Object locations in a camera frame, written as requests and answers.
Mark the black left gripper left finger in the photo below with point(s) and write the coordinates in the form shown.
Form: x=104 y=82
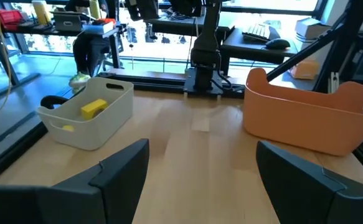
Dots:
x=115 y=186

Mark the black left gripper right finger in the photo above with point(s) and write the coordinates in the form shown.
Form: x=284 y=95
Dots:
x=293 y=186

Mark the yellow toy brick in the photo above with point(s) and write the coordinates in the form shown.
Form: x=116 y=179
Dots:
x=89 y=110
x=68 y=128

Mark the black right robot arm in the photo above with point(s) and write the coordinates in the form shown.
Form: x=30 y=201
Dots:
x=206 y=46

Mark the orange plastic bin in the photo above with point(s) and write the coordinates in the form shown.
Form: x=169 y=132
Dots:
x=293 y=124

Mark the white plastic bin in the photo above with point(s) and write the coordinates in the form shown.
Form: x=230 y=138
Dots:
x=106 y=124

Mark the orange box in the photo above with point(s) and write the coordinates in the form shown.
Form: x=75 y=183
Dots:
x=305 y=70

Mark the person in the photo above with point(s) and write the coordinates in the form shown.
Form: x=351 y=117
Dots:
x=86 y=49

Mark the black computer mouse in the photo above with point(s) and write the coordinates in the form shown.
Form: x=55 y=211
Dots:
x=277 y=44

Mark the dark grey desk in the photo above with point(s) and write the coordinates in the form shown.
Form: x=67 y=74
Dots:
x=249 y=48
x=168 y=28

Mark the white cardboard box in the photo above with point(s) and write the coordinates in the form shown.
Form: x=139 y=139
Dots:
x=312 y=29

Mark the blue white box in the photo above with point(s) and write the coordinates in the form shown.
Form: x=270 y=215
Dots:
x=98 y=28

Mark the black keyboard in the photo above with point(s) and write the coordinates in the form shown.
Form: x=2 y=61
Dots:
x=259 y=31

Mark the grey storage box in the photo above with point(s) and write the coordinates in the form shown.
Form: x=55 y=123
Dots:
x=67 y=23

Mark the black standing desk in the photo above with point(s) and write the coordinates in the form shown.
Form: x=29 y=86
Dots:
x=38 y=31

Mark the yellow green bottle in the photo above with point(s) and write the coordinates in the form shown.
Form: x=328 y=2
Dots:
x=95 y=9

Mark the red plastic crate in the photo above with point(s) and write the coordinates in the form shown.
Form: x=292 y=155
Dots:
x=10 y=18

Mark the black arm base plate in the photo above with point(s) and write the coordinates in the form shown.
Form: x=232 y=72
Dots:
x=200 y=91

